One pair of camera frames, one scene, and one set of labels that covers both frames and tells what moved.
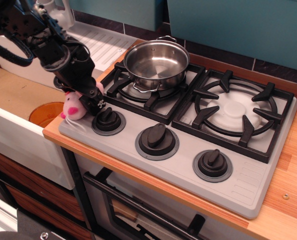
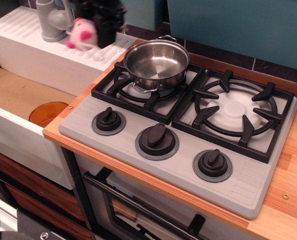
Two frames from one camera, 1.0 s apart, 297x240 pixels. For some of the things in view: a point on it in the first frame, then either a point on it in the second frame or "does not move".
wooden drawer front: x=42 y=199 does not move
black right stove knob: x=212 y=166 does not move
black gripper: x=78 y=75 -> x=108 y=15
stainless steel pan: x=160 y=64 does not move
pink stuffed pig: x=73 y=108 -> x=84 y=34
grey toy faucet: x=64 y=16 does not move
